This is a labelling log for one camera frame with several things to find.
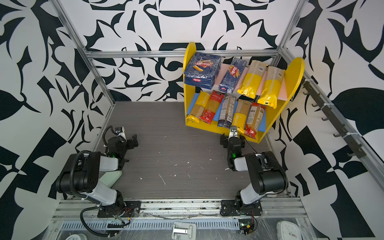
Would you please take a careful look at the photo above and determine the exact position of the clear white label spaghetti bag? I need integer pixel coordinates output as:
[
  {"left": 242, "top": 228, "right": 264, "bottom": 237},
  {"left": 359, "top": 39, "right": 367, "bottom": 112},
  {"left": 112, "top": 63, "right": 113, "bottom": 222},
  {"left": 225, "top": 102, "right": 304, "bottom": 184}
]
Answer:
[{"left": 218, "top": 96, "right": 236, "bottom": 129}]

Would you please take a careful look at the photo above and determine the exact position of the yellow spaghetti bag front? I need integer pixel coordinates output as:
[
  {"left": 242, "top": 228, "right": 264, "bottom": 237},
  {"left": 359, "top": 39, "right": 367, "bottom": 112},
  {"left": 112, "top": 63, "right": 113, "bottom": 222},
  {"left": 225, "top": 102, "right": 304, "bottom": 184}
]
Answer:
[{"left": 232, "top": 100, "right": 252, "bottom": 134}]

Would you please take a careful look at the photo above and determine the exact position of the yellow spaghetti bag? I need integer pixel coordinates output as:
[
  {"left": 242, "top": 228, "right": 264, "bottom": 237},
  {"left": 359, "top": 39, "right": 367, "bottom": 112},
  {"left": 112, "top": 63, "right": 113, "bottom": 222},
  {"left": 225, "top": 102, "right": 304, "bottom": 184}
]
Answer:
[
  {"left": 258, "top": 67, "right": 285, "bottom": 109},
  {"left": 232, "top": 100, "right": 252, "bottom": 134},
  {"left": 238, "top": 60, "right": 268, "bottom": 99},
  {"left": 186, "top": 92, "right": 211, "bottom": 123}
]

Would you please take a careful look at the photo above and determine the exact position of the small red spaghetti bag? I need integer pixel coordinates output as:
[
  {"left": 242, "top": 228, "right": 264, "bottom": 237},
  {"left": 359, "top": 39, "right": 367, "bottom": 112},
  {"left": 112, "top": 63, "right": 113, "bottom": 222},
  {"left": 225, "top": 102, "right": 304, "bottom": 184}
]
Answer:
[{"left": 245, "top": 103, "right": 266, "bottom": 139}]

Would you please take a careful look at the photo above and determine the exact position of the long red spaghetti bag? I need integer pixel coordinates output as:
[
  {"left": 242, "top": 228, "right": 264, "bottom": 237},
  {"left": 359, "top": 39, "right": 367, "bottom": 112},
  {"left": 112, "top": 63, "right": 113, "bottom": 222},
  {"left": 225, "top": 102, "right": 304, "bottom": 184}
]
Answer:
[{"left": 200, "top": 91, "right": 225, "bottom": 125}]

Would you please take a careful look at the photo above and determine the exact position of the yellow spaghetti bag back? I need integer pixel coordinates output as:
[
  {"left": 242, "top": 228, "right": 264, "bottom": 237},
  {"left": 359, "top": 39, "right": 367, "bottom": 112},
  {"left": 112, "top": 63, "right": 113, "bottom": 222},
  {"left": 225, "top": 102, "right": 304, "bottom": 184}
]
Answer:
[{"left": 238, "top": 60, "right": 268, "bottom": 99}]

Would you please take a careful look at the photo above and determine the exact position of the blue Barilla pasta box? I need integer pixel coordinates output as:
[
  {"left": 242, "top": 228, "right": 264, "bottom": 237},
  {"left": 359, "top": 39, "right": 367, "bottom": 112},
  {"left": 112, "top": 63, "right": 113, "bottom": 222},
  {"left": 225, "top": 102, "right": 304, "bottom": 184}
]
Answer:
[{"left": 184, "top": 52, "right": 222, "bottom": 90}]

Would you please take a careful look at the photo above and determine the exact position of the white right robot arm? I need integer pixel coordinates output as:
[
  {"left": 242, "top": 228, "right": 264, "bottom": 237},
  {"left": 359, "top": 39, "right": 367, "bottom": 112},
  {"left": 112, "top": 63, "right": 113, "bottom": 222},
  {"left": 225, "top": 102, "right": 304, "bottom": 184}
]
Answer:
[{"left": 220, "top": 134, "right": 289, "bottom": 217}]

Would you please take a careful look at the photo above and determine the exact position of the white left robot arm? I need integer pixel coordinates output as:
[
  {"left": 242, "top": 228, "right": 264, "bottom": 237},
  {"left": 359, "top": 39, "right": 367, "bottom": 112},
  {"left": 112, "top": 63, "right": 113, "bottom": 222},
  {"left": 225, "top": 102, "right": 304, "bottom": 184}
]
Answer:
[{"left": 55, "top": 125, "right": 139, "bottom": 238}]

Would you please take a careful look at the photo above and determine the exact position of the yellow pink blue shelf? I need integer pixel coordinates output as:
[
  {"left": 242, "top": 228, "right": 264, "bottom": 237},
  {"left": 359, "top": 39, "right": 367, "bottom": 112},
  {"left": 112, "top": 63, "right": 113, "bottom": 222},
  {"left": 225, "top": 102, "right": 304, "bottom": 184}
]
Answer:
[{"left": 183, "top": 42, "right": 305, "bottom": 144}]

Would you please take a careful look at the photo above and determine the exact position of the green pad left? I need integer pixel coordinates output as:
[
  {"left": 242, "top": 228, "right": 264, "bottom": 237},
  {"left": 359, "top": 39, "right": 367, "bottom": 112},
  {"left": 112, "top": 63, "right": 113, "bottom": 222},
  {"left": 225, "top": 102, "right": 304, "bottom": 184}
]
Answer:
[{"left": 99, "top": 171, "right": 123, "bottom": 188}]

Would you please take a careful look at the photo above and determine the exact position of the white clock left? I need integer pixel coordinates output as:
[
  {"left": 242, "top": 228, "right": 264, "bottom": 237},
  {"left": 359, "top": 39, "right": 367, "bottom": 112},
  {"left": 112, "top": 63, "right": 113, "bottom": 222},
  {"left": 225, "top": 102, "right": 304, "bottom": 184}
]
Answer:
[{"left": 65, "top": 234, "right": 88, "bottom": 240}]

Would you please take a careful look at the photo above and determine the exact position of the white clock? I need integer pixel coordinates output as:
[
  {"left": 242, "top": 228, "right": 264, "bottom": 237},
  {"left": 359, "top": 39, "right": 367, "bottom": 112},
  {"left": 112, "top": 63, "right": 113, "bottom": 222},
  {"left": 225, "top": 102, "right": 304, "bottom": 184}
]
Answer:
[
  {"left": 277, "top": 221, "right": 303, "bottom": 240},
  {"left": 65, "top": 234, "right": 88, "bottom": 240}
]

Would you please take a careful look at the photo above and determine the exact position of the white clock right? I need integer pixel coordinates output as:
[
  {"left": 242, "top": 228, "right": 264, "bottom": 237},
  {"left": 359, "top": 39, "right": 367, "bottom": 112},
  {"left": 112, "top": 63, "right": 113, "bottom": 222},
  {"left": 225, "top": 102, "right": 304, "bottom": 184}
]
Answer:
[{"left": 277, "top": 221, "right": 303, "bottom": 240}]

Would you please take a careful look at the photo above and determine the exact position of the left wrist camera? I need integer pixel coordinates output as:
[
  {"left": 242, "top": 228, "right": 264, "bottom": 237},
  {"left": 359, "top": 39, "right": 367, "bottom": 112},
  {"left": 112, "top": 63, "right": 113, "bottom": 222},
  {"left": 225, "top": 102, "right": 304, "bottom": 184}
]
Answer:
[{"left": 115, "top": 127, "right": 127, "bottom": 141}]

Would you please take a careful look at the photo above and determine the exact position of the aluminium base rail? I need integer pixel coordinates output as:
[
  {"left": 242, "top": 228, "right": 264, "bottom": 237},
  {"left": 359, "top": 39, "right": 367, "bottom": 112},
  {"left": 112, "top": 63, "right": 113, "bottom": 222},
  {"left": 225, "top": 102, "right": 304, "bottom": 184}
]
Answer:
[{"left": 56, "top": 197, "right": 307, "bottom": 218}]

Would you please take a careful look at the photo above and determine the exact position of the white cable duct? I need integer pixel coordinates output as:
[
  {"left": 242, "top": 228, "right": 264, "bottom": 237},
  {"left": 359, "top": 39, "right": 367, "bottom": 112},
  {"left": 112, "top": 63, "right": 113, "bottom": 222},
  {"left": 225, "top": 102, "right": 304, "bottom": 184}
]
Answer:
[{"left": 61, "top": 219, "right": 240, "bottom": 231}]

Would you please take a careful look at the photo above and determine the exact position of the white latch bracket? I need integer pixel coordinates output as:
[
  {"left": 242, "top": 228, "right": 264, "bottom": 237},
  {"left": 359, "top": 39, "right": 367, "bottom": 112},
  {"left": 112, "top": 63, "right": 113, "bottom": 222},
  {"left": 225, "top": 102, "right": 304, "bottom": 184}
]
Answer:
[{"left": 171, "top": 222, "right": 197, "bottom": 240}]

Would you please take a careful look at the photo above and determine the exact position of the aluminium cage frame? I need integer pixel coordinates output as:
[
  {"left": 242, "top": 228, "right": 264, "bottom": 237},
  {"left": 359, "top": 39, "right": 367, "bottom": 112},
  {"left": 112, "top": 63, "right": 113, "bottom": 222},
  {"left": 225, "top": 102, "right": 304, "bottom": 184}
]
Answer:
[{"left": 51, "top": 1, "right": 384, "bottom": 188}]

